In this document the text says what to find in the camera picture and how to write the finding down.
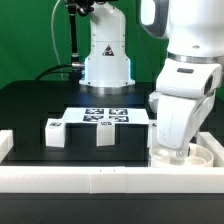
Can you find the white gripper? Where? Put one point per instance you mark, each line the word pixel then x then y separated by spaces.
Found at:
pixel 184 97

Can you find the white round stool seat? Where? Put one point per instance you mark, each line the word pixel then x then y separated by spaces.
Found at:
pixel 199 156

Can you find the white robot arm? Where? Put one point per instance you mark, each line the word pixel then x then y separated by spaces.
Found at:
pixel 194 30

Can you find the white tag sheet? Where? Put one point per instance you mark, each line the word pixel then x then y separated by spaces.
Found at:
pixel 92 115

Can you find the white left fence wall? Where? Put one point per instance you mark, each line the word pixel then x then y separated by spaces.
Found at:
pixel 6 143

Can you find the white front fence wall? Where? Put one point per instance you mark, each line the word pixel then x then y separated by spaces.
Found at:
pixel 94 180

